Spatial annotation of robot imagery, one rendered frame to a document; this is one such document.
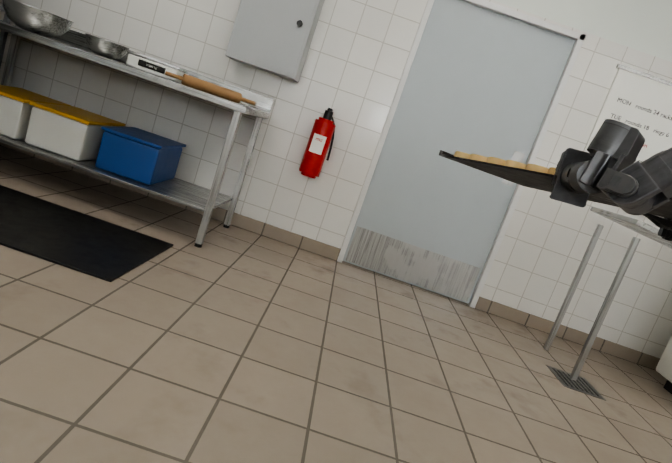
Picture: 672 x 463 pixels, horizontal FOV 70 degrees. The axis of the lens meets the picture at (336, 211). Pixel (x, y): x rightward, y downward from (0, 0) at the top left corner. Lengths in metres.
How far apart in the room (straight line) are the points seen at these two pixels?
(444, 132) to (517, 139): 0.52
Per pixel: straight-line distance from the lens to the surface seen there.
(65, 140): 3.36
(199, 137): 3.68
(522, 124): 3.71
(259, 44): 3.41
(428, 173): 3.57
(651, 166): 0.89
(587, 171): 0.91
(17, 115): 3.52
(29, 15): 3.56
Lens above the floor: 0.92
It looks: 9 degrees down
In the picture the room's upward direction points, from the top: 19 degrees clockwise
